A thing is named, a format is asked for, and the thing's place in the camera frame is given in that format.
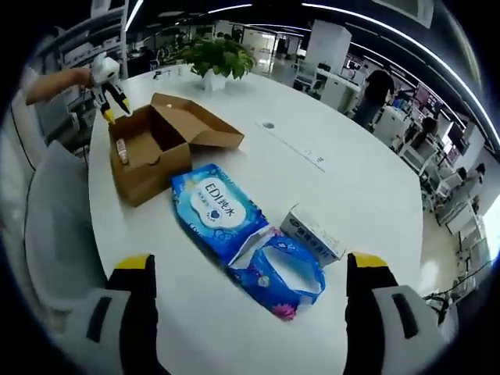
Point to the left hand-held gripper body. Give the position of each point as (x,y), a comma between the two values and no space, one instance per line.
(104,70)

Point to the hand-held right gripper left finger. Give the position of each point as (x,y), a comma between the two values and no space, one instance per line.
(117,312)

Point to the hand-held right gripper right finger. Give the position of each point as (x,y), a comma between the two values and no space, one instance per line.
(375,312)

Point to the small white bottle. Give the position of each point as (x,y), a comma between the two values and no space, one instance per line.
(122,150)

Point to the brown cardboard shoe box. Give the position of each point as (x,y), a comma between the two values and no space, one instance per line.
(156,179)

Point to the small white carton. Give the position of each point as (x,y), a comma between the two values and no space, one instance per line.
(312,234)

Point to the blue flowered soft tissue pack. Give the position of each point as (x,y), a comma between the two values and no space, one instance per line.
(265,279)

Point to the blue wet wipes soft pack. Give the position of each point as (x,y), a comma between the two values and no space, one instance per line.
(216,211)

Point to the small black desk gadget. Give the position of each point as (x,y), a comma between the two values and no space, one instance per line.
(156,73)

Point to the green potted plant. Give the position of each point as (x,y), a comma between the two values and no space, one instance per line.
(218,58)

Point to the grey mesh office chair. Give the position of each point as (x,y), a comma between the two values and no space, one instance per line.
(58,218)

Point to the cluster of white office chairs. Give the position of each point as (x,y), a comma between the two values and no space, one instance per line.
(437,172)

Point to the long curved ceiling light strip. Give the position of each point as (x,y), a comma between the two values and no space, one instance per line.
(308,4)

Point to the white square pillar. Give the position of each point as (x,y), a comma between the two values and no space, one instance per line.
(328,51)

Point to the ceiling air conditioner vent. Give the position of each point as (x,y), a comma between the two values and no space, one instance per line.
(406,9)

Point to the wall display screen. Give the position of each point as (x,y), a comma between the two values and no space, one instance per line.
(429,97)

